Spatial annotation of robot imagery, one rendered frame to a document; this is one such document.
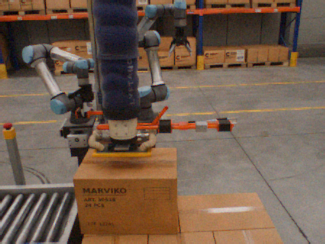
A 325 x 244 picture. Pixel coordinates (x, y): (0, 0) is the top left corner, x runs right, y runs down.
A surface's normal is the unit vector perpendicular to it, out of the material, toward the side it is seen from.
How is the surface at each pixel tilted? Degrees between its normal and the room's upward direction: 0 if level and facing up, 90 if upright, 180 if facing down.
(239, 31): 90
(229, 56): 90
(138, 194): 90
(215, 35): 90
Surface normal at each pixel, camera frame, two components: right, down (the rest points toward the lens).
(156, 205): -0.03, 0.37
